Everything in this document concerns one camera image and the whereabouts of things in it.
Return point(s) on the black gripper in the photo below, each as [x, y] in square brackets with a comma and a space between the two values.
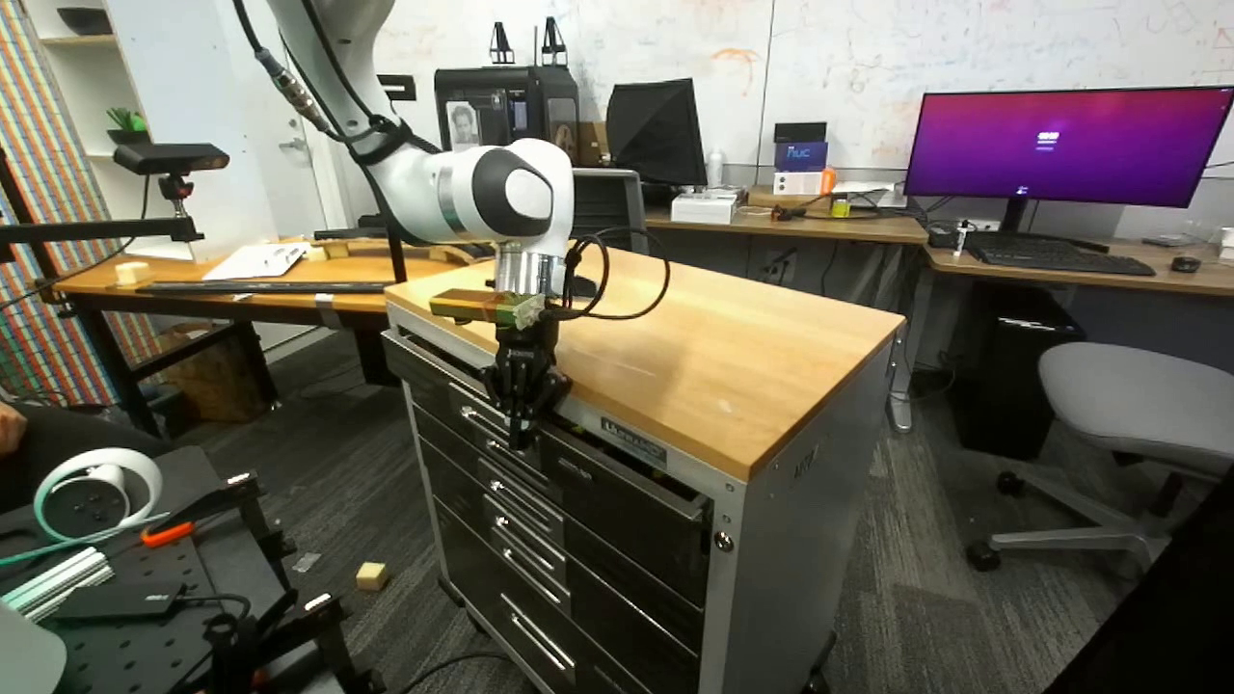
[524, 361]

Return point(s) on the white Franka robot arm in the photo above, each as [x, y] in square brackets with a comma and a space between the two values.
[448, 196]

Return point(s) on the bare person hand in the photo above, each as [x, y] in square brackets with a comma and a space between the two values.
[11, 431]

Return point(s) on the grey tool cabinet wood top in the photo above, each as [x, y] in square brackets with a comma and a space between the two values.
[720, 361]

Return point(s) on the small wooden block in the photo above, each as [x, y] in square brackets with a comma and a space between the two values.
[370, 577]

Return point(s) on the dark mesh office chair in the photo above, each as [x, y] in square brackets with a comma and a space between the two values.
[615, 206]

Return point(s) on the white flat box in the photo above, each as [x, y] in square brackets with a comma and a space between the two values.
[702, 206]

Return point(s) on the black metal bar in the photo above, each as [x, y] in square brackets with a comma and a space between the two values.
[257, 287]

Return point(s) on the brown cardboard box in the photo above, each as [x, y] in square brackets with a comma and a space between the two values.
[218, 379]

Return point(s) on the white paper sheets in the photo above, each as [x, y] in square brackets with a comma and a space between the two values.
[257, 260]

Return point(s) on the black computer case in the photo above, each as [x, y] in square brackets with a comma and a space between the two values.
[513, 103]

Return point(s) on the black turned monitor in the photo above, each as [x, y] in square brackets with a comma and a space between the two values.
[657, 129]

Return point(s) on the wooden desk grey legs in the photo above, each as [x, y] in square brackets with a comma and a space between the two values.
[784, 228]

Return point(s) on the orange white small box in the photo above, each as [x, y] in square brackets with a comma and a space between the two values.
[804, 183]

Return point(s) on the yellow ball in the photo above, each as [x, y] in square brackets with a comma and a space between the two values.
[843, 206]

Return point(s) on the dark blue box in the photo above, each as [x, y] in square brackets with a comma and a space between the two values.
[798, 143]

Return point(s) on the white power strip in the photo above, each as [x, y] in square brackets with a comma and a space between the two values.
[878, 196]

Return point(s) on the black breadboard platform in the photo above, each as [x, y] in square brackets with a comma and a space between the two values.
[156, 620]

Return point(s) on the colourful striped fabric panel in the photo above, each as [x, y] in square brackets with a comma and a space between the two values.
[42, 320]

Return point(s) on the black computer tower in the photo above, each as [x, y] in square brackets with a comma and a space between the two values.
[1016, 373]

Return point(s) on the small green plant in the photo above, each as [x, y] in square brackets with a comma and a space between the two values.
[127, 126]

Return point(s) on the silver aluminium bar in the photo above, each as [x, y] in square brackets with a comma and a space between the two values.
[51, 583]

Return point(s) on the grey rounded object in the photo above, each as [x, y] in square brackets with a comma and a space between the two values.
[24, 658]

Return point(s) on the black computer keyboard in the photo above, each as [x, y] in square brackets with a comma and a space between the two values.
[1063, 257]

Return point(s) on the wooden monitor desk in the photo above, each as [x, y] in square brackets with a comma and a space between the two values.
[1092, 278]

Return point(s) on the black item on shelf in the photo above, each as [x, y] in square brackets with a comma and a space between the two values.
[86, 21]

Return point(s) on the purple screen computer monitor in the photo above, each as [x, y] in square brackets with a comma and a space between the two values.
[1065, 142]

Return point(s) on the grey office chair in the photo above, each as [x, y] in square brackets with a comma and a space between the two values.
[1140, 406]

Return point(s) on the black foreground panel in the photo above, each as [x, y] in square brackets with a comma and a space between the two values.
[1158, 620]

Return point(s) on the black computer mouse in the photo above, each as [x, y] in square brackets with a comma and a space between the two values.
[1185, 263]

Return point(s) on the white cup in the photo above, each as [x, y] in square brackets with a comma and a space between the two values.
[1229, 243]

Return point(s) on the wooden wrist mount plate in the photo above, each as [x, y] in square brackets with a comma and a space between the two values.
[468, 308]

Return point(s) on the wooden desk black frame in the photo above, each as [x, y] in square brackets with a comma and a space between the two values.
[192, 293]

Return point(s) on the black wall label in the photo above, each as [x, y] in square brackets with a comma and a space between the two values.
[399, 88]

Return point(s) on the black stereo camera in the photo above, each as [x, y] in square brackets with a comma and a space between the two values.
[169, 156]

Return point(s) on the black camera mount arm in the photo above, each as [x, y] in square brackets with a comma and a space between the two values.
[101, 234]

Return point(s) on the white wall shelf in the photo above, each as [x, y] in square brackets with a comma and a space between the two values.
[79, 90]

